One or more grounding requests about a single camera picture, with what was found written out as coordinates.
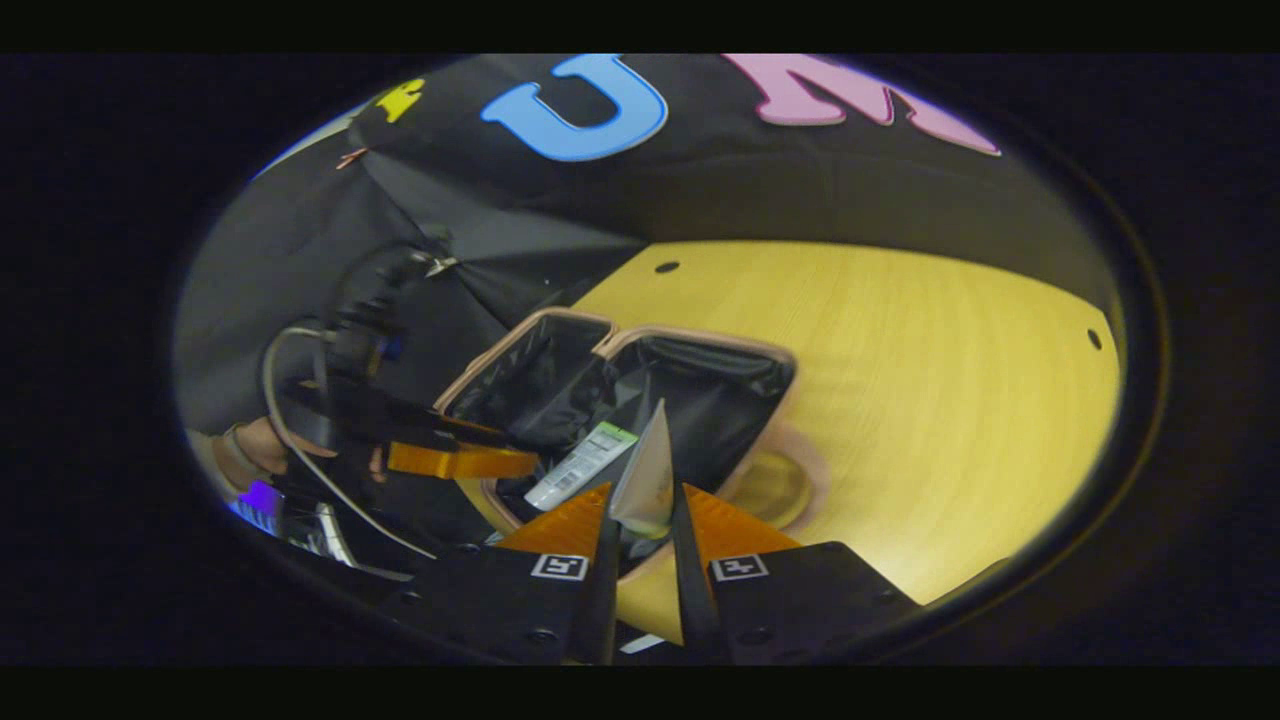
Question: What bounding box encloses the pink suitcase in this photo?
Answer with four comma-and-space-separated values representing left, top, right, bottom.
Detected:
433, 307, 832, 601

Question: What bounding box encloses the purple lit object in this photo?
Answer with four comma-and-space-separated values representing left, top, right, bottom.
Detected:
232, 480, 291, 536

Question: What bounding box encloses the white tube with green label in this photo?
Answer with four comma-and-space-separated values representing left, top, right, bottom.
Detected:
523, 421, 639, 513

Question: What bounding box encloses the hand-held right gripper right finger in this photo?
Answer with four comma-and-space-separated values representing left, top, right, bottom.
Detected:
672, 483, 923, 666

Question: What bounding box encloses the black backdrop cloth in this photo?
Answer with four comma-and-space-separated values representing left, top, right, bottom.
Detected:
172, 53, 1116, 441

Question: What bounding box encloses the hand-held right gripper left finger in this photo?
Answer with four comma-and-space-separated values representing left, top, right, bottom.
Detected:
398, 483, 623, 666

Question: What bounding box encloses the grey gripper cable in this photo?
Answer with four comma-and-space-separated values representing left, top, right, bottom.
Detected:
262, 325, 439, 561

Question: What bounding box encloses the small silver tube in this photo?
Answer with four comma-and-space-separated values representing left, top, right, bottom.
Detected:
608, 398, 677, 541

